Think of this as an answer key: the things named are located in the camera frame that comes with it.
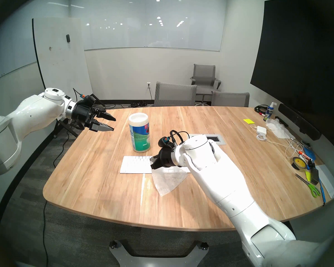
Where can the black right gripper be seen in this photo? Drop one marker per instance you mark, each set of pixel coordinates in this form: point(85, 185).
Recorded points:
point(167, 158)

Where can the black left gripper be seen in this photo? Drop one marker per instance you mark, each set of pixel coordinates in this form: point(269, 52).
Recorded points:
point(82, 115)

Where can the white disinfecting wipe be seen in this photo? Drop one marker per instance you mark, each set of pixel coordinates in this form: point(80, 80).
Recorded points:
point(167, 183)

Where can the disinfecting wipes canister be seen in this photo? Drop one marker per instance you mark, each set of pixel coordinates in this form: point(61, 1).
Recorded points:
point(139, 135)

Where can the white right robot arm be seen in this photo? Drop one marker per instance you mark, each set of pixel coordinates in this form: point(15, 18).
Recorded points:
point(220, 180)

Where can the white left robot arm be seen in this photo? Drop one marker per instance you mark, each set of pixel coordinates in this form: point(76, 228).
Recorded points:
point(25, 116)

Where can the white slim keyboard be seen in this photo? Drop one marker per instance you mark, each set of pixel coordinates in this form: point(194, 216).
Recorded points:
point(133, 165)

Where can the silver table outlet panel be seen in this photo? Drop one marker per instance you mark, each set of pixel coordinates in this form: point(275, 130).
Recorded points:
point(221, 140)

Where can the wide grey mesh chair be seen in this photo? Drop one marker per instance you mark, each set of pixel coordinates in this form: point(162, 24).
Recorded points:
point(175, 95)

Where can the silver table base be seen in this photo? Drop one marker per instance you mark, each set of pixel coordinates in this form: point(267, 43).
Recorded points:
point(158, 258)

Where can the narrow grey mesh chair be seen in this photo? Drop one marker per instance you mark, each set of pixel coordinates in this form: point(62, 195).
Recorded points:
point(231, 99)

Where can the grey office chair with armrests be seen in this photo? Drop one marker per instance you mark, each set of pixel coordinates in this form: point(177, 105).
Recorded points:
point(204, 74)

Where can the yellow sticky note pad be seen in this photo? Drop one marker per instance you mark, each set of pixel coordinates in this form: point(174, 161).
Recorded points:
point(248, 121)

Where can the white power adapter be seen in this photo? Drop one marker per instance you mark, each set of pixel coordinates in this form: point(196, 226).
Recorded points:
point(261, 129)

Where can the whiteboard cleaner spray bottle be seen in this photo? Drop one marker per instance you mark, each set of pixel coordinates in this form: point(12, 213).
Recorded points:
point(269, 113)

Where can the crumpled white tissue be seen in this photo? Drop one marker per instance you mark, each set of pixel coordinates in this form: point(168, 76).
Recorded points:
point(281, 130)

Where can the black video conference bar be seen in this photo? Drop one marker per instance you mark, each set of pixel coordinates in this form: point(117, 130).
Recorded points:
point(300, 121)

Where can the red and white marker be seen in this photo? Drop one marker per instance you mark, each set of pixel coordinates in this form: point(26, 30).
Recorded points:
point(306, 155)

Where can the blue plastic item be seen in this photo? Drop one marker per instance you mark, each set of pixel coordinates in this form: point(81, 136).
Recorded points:
point(310, 153)

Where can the blue pen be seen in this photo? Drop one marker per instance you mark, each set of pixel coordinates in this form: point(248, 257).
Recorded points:
point(322, 191)

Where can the white paper sheet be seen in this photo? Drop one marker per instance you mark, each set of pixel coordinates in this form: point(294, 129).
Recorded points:
point(329, 183)

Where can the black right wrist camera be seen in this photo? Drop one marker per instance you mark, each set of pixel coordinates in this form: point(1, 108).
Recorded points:
point(164, 142)

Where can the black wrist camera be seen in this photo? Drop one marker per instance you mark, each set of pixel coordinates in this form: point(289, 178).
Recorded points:
point(90, 99)
point(164, 142)

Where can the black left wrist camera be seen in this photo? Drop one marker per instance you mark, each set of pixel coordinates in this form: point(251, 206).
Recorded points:
point(90, 99)

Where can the large glass wall whiteboard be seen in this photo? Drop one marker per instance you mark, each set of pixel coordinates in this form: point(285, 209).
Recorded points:
point(156, 32)

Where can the scribbled side wall whiteboard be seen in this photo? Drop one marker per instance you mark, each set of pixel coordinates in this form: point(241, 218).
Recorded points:
point(5, 60)

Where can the black wall display screen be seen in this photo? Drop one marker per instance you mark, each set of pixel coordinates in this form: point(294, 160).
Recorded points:
point(295, 60)

